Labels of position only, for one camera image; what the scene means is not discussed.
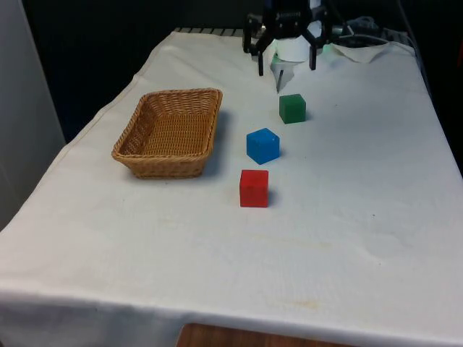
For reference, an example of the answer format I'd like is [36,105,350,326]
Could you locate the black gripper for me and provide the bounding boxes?
[242,0,331,77]

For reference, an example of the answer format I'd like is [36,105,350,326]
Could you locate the green cube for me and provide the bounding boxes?
[279,93,307,125]

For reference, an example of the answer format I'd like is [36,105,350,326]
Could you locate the blue cube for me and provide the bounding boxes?
[246,127,281,166]

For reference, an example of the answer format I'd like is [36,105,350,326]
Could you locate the red cube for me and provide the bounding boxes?
[239,169,270,208]

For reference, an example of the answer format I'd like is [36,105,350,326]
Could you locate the wicker basket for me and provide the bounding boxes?
[111,87,224,180]

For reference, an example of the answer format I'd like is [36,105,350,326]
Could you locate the pale locker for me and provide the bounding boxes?
[0,0,67,232]

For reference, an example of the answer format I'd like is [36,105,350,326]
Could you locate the grey cable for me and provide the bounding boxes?
[343,33,392,43]

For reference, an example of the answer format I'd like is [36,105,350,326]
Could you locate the black cable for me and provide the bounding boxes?
[396,0,419,48]

